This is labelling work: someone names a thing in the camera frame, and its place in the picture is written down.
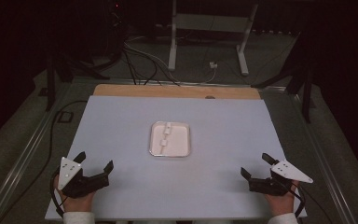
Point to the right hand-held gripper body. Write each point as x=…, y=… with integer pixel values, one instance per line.
x=279, y=182

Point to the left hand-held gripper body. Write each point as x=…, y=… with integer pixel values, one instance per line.
x=70, y=174

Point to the thin wooden skewer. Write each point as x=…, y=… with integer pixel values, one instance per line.
x=162, y=150

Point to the white cube piece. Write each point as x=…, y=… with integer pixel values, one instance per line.
x=168, y=126
x=167, y=131
x=163, y=142

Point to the white square tray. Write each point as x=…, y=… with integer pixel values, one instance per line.
x=177, y=146

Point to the person's right hand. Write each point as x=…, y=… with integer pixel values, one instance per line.
x=281, y=203

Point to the person's left hand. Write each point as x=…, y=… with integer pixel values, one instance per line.
x=76, y=203

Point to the pale blue board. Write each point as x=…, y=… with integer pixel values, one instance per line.
x=121, y=130

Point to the black tripod stand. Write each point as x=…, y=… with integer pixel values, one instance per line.
x=51, y=84
x=306, y=93

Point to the white plug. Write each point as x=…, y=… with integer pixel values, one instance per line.
x=213, y=65

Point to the white metal stand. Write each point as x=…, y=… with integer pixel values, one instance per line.
x=211, y=23

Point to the black square floor frame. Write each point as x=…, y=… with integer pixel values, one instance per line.
x=58, y=117

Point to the metal floor rail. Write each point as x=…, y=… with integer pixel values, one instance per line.
x=15, y=169
x=326, y=168

